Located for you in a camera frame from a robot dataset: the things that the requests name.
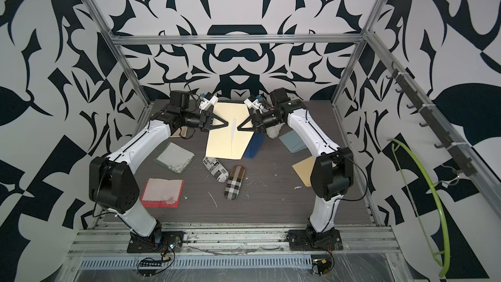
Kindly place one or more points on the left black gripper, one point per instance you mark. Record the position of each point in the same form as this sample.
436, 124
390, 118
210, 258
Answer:
209, 118

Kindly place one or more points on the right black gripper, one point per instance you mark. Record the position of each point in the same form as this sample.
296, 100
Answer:
258, 126

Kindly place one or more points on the cream envelope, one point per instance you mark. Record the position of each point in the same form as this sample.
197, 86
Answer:
229, 142

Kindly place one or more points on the dark blue envelope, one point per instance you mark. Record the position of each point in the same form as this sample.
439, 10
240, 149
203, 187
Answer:
254, 145

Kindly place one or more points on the light blue envelope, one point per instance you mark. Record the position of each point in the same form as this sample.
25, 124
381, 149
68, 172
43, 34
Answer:
293, 142

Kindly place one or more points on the tan envelope gold emblem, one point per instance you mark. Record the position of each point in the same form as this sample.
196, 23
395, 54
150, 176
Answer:
304, 169

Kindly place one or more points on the beige lined letter paper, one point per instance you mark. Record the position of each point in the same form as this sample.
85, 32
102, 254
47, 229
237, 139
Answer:
180, 133

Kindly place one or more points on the white letter paper green border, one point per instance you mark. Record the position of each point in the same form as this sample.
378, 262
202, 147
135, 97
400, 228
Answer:
175, 158

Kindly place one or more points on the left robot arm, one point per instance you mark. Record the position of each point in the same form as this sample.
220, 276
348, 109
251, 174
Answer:
113, 186

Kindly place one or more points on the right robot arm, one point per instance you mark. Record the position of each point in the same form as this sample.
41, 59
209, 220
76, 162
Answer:
333, 170

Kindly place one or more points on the white plush bear pink shirt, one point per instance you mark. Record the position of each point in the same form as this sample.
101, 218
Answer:
273, 131

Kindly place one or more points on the white black patterned glasses case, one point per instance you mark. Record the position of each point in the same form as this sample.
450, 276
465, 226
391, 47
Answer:
216, 169

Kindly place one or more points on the brown plaid glasses case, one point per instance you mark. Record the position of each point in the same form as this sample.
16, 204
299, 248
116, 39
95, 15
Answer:
234, 182

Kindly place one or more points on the left black connector board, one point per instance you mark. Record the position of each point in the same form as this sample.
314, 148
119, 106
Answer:
149, 267

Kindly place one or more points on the black connector board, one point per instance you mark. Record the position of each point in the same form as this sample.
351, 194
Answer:
321, 266
149, 267

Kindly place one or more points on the right black connector board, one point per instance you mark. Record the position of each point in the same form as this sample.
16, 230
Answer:
321, 266

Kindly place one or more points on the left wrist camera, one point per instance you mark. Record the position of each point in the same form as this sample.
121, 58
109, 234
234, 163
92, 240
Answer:
207, 100

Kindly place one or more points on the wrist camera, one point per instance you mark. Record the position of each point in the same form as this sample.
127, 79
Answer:
254, 103
207, 100

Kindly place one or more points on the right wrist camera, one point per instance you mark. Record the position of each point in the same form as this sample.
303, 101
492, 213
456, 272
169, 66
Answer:
254, 103

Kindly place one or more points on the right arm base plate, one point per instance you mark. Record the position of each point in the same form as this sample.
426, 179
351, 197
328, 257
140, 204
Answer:
309, 240

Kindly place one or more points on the black hook rail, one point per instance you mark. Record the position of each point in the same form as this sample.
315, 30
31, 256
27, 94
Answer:
433, 119

